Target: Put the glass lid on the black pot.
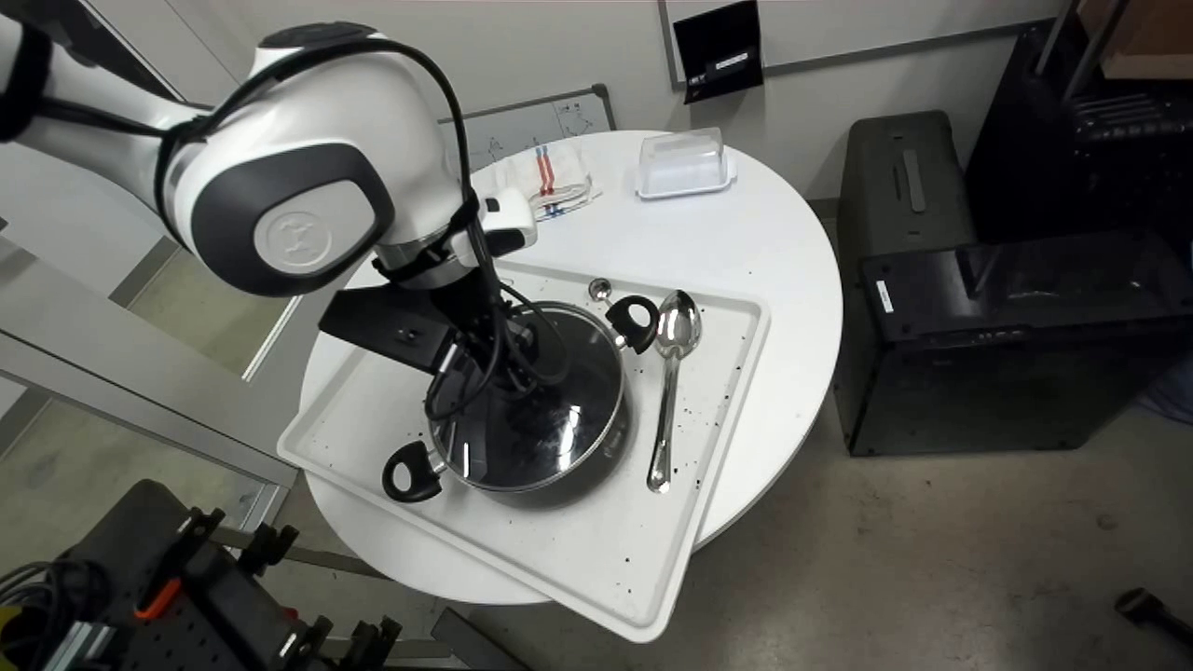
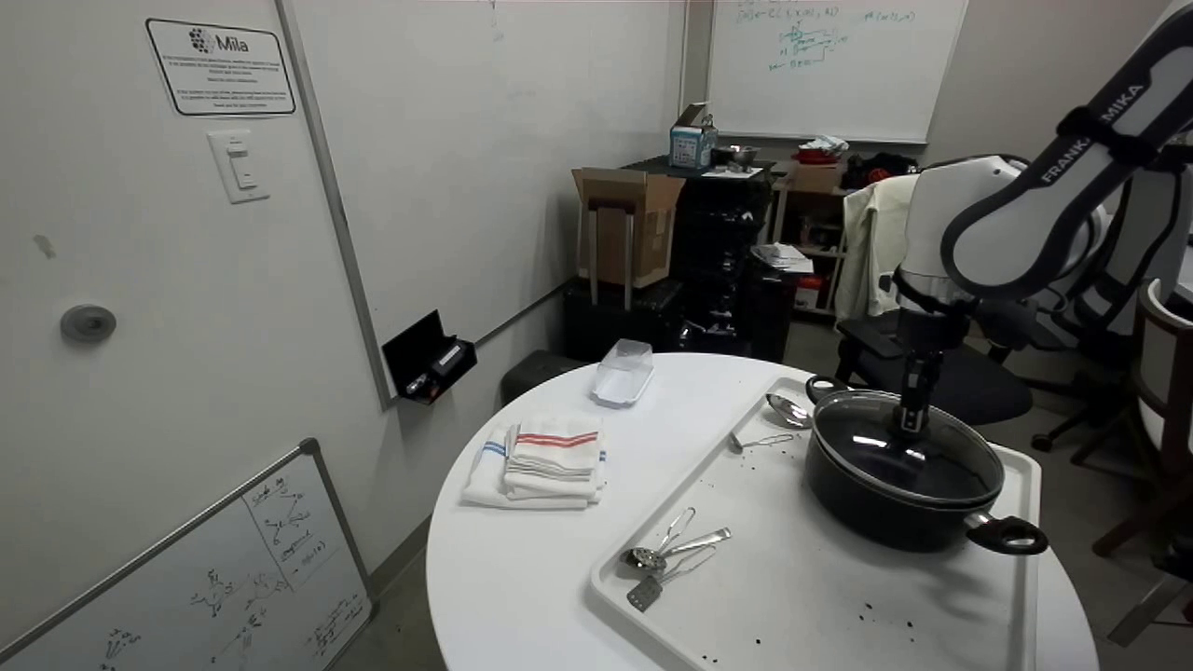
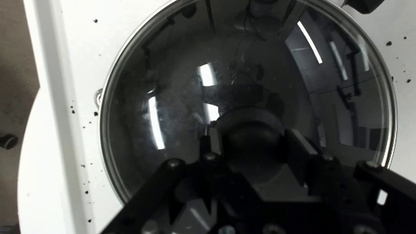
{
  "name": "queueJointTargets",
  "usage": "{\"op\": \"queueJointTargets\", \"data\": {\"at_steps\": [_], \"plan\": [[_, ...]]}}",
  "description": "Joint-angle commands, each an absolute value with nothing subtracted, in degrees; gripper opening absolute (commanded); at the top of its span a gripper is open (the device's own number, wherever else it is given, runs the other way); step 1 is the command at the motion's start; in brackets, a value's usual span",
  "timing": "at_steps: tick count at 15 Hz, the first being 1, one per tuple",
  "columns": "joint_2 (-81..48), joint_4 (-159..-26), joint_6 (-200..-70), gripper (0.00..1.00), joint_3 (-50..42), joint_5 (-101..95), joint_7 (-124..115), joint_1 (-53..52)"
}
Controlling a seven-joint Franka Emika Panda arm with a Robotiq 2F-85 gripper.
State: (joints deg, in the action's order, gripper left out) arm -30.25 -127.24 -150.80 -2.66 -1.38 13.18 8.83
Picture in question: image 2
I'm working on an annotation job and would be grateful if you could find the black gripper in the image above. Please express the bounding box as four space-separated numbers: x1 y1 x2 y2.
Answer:
887 277 975 439

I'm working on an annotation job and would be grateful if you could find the glass lid with black knob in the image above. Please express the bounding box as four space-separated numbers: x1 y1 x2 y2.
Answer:
813 387 1007 506

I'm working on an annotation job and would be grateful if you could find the cream jacket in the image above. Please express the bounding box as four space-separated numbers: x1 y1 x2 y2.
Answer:
831 172 925 328

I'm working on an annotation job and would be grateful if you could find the wooden shelf unit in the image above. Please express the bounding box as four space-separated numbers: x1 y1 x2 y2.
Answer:
767 149 864 318

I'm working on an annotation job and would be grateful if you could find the black drawer cabinet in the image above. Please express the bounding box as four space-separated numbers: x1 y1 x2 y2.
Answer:
675 164 795 366

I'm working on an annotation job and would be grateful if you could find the clear plastic container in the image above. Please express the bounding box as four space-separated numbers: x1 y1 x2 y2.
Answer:
588 336 660 410

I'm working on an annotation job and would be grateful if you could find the brown cardboard box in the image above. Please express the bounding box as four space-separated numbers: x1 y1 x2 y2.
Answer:
571 164 690 295

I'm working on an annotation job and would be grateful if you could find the whiteboard with green writing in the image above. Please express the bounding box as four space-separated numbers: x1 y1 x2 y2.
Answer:
705 0 975 149

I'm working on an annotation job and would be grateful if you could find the blue tissue box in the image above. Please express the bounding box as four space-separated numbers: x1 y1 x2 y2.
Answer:
664 101 723 177

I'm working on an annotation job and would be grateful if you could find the white towel with red stripes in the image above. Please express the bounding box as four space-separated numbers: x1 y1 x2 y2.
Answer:
501 422 607 510

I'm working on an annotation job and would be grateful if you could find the white towel with blue stripes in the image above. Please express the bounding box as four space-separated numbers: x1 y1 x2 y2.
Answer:
459 434 525 510

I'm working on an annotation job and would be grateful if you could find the black whiteboard eraser holder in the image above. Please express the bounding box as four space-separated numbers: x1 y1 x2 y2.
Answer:
380 306 483 408

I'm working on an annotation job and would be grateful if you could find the small whiteboard with sketches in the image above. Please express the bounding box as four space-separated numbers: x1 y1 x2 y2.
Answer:
0 434 376 671

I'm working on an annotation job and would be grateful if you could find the black pot with two handles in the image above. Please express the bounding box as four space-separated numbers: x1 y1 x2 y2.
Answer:
798 374 1056 559

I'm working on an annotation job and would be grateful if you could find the thin metal utensil handle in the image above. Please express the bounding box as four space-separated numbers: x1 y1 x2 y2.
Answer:
727 422 813 460

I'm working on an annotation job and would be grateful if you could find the wire handled metal utensil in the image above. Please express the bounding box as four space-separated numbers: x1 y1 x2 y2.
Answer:
647 504 700 563

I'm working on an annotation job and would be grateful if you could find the large wall whiteboard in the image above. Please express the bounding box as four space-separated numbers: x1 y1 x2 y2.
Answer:
273 0 694 408

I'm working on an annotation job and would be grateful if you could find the white light switch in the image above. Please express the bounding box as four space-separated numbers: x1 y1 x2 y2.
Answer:
204 126 273 208

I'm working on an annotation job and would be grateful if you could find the white wall sign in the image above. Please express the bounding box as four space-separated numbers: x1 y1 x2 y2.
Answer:
141 16 304 118

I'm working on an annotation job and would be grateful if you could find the round grey wall stopper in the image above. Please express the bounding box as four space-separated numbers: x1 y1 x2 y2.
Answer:
55 302 119 346

